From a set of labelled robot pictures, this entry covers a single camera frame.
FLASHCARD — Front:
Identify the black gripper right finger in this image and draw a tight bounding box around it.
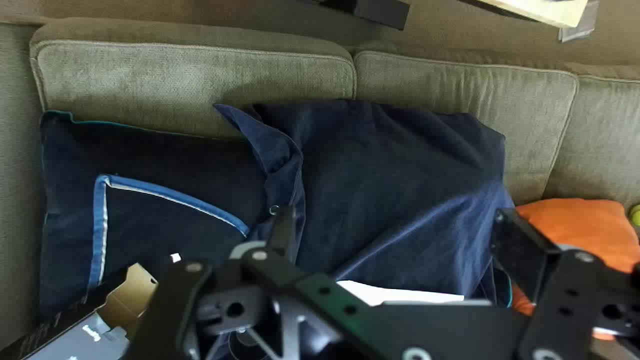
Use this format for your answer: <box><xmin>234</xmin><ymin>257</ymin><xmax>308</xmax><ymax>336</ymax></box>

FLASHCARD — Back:
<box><xmin>489</xmin><ymin>208</ymin><xmax>640</xmax><ymax>360</ymax></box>

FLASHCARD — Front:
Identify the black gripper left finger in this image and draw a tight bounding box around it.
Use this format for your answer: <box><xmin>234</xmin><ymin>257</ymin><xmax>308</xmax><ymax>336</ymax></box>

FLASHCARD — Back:
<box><xmin>126</xmin><ymin>204</ymin><xmax>427</xmax><ymax>360</ymax></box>

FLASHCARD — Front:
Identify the white paper sheet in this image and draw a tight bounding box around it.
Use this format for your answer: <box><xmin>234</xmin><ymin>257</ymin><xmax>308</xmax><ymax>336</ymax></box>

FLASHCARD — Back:
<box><xmin>335</xmin><ymin>277</ymin><xmax>496</xmax><ymax>309</ymax></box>

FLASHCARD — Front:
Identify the orange pillow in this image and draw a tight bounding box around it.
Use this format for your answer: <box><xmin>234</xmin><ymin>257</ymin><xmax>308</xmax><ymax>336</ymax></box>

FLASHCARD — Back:
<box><xmin>507</xmin><ymin>195</ymin><xmax>640</xmax><ymax>341</ymax></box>

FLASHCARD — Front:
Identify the yellow-green ball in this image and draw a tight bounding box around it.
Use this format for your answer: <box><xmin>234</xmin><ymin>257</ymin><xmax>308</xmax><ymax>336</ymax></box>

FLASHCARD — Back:
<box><xmin>626</xmin><ymin>202</ymin><xmax>640</xmax><ymax>243</ymax></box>

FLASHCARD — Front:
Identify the navy blue garment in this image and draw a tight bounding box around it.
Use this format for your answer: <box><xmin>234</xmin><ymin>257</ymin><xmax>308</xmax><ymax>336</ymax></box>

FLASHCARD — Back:
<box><xmin>211</xmin><ymin>97</ymin><xmax>516</xmax><ymax>307</ymax></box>

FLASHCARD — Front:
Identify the open cardboard box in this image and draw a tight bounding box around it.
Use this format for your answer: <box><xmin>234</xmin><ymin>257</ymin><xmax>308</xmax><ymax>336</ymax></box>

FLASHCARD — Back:
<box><xmin>0</xmin><ymin>261</ymin><xmax>161</xmax><ymax>360</ymax></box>

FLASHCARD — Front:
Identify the navy pillow with blue stripe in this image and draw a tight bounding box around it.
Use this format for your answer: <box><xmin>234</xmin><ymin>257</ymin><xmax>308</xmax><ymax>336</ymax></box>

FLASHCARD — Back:
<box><xmin>37</xmin><ymin>108</ymin><xmax>282</xmax><ymax>322</ymax></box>

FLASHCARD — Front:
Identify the grey-beige fabric sofa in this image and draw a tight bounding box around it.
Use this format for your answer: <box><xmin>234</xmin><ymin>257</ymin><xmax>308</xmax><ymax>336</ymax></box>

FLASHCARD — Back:
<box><xmin>0</xmin><ymin>15</ymin><xmax>640</xmax><ymax>348</ymax></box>

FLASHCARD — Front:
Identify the black flat object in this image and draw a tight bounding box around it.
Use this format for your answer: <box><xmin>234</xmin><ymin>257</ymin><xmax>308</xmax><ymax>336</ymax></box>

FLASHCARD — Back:
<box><xmin>317</xmin><ymin>0</ymin><xmax>411</xmax><ymax>32</ymax></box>

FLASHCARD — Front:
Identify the cream book in plastic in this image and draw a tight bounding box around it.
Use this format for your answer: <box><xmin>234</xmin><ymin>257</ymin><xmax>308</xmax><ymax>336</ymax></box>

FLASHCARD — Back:
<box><xmin>476</xmin><ymin>0</ymin><xmax>593</xmax><ymax>43</ymax></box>

